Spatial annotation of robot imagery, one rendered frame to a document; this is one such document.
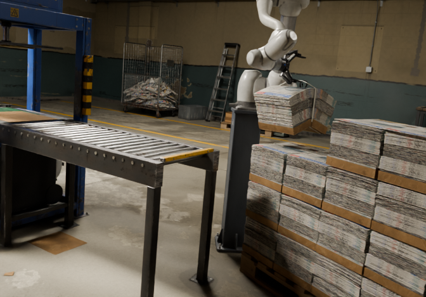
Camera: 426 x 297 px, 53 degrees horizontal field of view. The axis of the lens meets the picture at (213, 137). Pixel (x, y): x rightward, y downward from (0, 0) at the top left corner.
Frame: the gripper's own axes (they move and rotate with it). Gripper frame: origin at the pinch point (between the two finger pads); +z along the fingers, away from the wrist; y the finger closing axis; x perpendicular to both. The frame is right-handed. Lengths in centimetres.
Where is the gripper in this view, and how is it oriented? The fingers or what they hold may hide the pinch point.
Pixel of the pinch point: (300, 68)
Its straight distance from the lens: 263.5
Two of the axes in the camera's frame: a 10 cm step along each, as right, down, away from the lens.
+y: -1.6, 9.8, 1.2
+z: 7.9, 0.5, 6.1
